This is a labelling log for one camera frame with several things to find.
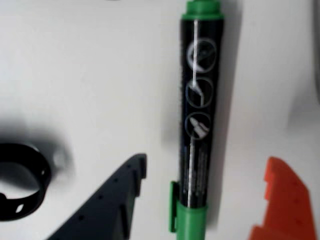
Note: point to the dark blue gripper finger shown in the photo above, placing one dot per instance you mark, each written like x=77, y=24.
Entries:
x=105, y=207

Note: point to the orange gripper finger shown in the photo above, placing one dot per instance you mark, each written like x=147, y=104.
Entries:
x=285, y=200

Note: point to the green black marker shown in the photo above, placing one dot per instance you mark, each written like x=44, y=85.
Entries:
x=197, y=162

